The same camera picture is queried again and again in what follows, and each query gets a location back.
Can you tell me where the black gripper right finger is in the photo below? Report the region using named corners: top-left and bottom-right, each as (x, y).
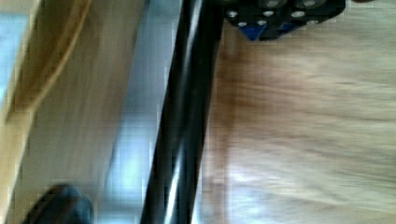
top-left (224, 0), bottom-right (346, 41)

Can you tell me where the black drawer handle bar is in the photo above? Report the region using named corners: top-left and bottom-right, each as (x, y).
top-left (139, 0), bottom-right (223, 224)

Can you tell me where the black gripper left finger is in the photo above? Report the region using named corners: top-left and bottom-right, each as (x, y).
top-left (21, 184), bottom-right (94, 224)

